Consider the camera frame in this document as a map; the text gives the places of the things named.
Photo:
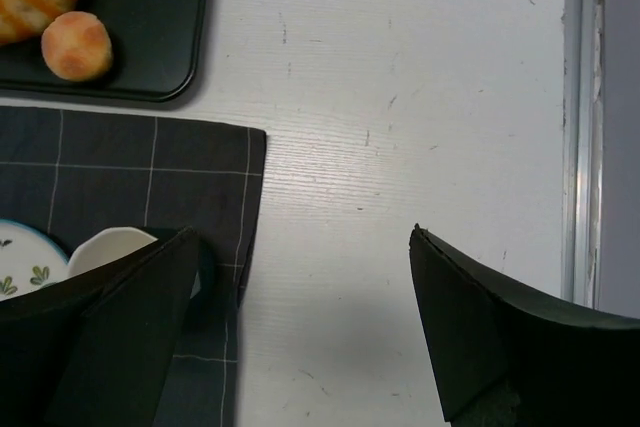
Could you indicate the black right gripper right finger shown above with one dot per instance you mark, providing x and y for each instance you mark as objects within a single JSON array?
[{"x": 506, "y": 354}]

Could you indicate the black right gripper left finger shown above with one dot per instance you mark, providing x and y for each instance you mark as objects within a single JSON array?
[{"x": 95, "y": 350}]

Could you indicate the small round bread bun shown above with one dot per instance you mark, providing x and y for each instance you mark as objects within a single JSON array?
[{"x": 76, "y": 47}]

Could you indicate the white and green mug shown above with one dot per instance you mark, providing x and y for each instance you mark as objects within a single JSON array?
[{"x": 114, "y": 243}]

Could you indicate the white watermelon pattern plate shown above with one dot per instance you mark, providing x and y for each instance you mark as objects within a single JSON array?
[{"x": 29, "y": 260}]

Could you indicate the dark grey checked placemat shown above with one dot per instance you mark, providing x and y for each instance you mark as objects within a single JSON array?
[{"x": 72, "y": 174}]

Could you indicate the black baking tray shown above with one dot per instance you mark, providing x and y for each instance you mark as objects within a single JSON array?
[{"x": 156, "y": 45}]

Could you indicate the aluminium table edge rail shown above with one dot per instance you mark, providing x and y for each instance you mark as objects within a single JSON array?
[{"x": 583, "y": 112}]

